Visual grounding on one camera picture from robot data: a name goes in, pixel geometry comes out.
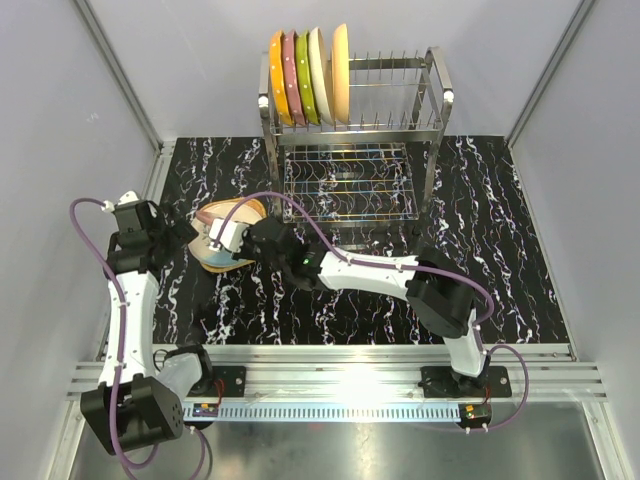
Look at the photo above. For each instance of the pink dotted plate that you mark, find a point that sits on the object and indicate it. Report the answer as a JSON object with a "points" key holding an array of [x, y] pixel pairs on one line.
{"points": [[290, 79]]}

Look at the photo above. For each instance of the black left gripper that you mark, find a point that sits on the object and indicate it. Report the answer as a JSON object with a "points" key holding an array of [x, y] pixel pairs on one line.
{"points": [[178, 234]]}

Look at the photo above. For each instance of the orange dotted plate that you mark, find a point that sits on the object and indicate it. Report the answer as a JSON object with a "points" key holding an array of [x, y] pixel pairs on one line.
{"points": [[277, 79]]}

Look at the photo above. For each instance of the upper woven wicker tray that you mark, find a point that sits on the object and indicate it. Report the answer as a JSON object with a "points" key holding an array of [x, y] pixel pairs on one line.
{"points": [[249, 213]]}

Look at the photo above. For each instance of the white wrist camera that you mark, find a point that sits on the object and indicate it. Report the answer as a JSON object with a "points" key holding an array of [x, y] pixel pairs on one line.
{"points": [[127, 198], [227, 236]]}

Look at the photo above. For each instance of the stainless steel dish rack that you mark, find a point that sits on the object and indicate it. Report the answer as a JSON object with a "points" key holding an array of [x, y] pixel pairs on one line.
{"points": [[378, 169]]}

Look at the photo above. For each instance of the yellow-green dotted plate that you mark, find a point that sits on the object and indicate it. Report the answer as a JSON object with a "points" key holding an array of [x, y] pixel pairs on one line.
{"points": [[304, 79]]}

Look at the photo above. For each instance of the aluminium rail frame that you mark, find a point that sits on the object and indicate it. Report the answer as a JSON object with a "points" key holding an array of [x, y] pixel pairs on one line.
{"points": [[356, 411]]}

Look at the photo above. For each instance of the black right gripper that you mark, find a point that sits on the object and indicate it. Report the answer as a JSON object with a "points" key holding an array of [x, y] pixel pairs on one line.
{"points": [[242, 254]]}

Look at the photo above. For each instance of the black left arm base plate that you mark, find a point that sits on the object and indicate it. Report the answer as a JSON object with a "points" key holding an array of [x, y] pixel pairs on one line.
{"points": [[226, 380]]}

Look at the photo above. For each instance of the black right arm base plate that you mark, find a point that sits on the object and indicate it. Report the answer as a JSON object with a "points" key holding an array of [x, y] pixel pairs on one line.
{"points": [[443, 382]]}

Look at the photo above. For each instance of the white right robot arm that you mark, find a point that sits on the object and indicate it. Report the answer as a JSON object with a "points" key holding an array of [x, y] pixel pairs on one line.
{"points": [[444, 302]]}

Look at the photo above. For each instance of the cream plate with drawing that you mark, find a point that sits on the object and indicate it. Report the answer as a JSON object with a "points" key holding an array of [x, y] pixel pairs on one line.
{"points": [[320, 76]]}

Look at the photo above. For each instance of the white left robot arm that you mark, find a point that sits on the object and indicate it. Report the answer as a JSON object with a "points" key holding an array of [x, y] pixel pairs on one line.
{"points": [[135, 405]]}

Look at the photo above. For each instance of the tan plate with bear drawing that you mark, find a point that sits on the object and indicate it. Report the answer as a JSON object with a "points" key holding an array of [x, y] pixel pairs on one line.
{"points": [[341, 73]]}

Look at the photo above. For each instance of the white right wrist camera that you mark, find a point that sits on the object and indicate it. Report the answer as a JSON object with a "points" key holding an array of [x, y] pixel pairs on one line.
{"points": [[227, 236]]}

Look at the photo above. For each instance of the black marble pattern mat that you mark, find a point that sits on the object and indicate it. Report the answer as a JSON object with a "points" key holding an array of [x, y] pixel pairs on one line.
{"points": [[479, 219]]}

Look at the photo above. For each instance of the blue and cream plate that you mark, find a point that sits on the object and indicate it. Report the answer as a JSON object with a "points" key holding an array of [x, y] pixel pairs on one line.
{"points": [[211, 260]]}

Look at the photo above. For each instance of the pink and cream plate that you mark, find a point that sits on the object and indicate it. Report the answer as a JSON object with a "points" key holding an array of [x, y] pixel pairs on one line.
{"points": [[250, 212]]}

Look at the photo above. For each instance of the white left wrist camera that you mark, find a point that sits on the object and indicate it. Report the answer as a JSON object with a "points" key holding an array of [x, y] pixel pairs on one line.
{"points": [[127, 198]]}

